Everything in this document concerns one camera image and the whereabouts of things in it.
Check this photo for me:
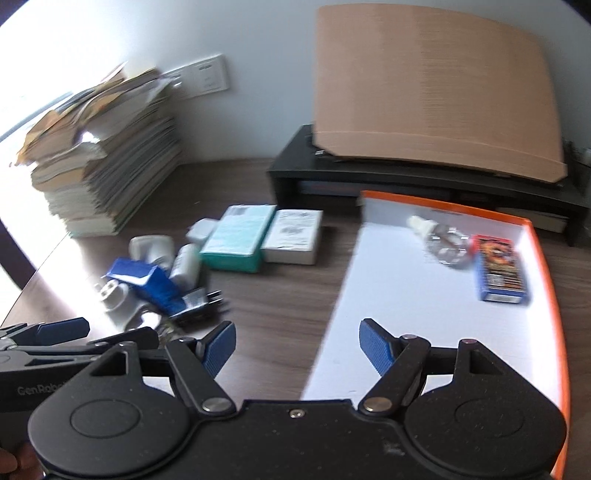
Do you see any clear plastic bottle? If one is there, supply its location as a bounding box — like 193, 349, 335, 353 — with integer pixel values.
407, 216, 476, 268

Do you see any white wall outlet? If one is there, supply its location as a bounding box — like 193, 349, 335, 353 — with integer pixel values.
185, 54, 230, 95
159, 67, 190, 100

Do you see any teal and white box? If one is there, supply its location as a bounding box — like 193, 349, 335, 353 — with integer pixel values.
199, 204, 278, 274

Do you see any black flat device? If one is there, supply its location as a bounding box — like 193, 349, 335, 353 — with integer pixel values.
311, 143, 352, 163

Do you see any white round plug adapter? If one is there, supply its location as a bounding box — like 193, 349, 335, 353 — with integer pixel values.
95, 281, 139, 317

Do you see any small white bottle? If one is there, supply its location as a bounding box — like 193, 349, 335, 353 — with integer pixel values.
168, 244, 201, 289

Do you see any white box with label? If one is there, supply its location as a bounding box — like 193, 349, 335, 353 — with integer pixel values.
261, 209, 324, 266

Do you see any red and blue card box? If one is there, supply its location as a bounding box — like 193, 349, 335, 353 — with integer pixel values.
471, 234, 529, 305

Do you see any stack of books and papers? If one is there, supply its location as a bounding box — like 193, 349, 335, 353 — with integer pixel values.
9, 62, 183, 238

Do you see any black charger plug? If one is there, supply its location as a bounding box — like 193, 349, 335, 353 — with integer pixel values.
178, 288, 225, 324

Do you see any white plug-in night light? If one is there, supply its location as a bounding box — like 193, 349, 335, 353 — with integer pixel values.
129, 235, 174, 268

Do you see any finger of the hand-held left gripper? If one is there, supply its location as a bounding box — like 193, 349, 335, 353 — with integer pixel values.
28, 327, 160, 361
0, 318, 91, 354

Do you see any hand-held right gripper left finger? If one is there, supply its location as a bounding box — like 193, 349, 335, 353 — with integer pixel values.
88, 320, 237, 415

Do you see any orange and white cardboard box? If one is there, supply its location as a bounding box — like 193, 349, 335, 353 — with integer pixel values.
300, 190, 571, 480

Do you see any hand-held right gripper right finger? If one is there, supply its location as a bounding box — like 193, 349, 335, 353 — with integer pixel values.
358, 318, 506, 415

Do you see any brown cardboard sheet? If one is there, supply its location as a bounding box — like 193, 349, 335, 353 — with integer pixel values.
313, 4, 568, 183

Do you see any black monitor stand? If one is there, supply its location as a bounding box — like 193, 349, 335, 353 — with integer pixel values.
268, 124, 591, 247

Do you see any person's left hand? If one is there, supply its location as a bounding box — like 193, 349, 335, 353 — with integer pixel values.
0, 443, 44, 480

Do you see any white cube charger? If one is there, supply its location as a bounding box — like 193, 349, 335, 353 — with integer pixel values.
186, 219, 218, 247

